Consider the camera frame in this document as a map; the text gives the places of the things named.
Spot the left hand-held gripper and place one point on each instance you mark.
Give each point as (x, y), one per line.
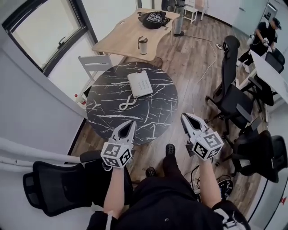
(113, 151)

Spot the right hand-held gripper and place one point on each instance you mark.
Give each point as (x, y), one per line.
(209, 143)

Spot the white desk telephone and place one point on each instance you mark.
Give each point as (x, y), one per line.
(140, 84)

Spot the person's left forearm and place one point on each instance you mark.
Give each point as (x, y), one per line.
(115, 191)

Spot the person's right forearm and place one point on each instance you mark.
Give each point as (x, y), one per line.
(209, 184)

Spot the white rectangular desk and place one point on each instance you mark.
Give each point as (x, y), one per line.
(267, 72)

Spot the light wooden desk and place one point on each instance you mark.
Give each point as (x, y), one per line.
(126, 36)

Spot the black perforated clog shoe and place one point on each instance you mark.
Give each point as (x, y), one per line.
(150, 171)
(170, 149)

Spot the round black marble table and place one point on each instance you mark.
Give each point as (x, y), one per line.
(108, 98)

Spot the tall black office chair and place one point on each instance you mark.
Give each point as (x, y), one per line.
(231, 98)

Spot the red and white bottle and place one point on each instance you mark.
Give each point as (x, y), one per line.
(79, 100)

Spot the black bag with white print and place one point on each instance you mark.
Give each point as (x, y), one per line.
(225, 187)

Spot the black mesh office chair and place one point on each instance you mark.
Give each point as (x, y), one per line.
(258, 155)
(275, 59)
(58, 186)

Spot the white slatted chair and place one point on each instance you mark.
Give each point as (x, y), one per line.
(94, 64)

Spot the person's black clothing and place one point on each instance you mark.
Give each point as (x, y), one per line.
(164, 202)

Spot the white power strip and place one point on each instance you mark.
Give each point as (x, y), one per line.
(219, 46)

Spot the white tumbler with dark lid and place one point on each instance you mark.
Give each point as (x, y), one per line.
(142, 46)

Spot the black printed bag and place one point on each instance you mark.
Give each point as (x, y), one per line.
(153, 19)

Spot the white wooden chair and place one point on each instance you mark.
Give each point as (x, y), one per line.
(191, 11)

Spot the black framed window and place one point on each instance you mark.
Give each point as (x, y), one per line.
(45, 29)

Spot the grey desk pedestal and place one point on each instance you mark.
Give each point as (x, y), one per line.
(178, 22)

